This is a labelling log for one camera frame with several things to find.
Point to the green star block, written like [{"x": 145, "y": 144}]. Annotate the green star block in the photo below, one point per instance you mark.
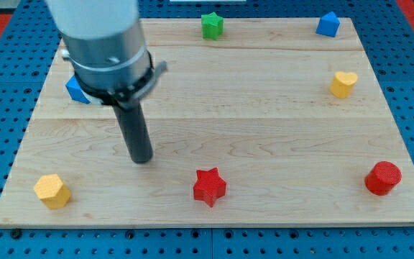
[{"x": 212, "y": 26}]

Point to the blue pentagon block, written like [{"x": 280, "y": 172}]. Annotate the blue pentagon block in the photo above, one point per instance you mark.
[{"x": 328, "y": 25}]

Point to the red cylinder block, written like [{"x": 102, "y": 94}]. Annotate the red cylinder block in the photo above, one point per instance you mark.
[{"x": 382, "y": 178}]

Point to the blue cube block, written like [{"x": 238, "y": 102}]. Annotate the blue cube block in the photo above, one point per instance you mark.
[{"x": 75, "y": 91}]

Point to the red star block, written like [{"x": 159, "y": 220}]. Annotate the red star block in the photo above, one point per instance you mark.
[{"x": 209, "y": 186}]

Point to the wooden board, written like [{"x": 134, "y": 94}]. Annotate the wooden board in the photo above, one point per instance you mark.
[{"x": 255, "y": 103}]

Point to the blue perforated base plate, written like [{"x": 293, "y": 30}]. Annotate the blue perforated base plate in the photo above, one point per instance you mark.
[{"x": 27, "y": 49}]

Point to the yellow heart block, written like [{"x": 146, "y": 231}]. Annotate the yellow heart block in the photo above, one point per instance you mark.
[{"x": 343, "y": 84}]

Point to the yellow hexagon block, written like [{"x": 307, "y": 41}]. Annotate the yellow hexagon block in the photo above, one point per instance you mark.
[{"x": 52, "y": 191}]

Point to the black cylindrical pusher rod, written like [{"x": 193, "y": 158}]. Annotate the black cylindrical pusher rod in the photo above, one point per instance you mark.
[{"x": 134, "y": 130}]

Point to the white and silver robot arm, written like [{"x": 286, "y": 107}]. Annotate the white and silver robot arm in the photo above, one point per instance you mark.
[{"x": 106, "y": 47}]

